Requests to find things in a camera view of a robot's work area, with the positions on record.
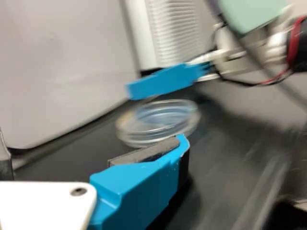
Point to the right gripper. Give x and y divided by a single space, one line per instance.
235 57

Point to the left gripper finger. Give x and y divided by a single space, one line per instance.
134 191

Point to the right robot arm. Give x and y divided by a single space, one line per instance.
299 48

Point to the petri dish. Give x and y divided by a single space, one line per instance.
158 119

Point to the white incubator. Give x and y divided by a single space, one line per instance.
138 36

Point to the incubator door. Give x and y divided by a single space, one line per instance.
177 31

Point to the black platform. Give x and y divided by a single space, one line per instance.
60 149
239 148

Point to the white box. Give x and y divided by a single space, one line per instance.
60 60

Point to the right wrist camera phone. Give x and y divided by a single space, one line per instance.
251 12

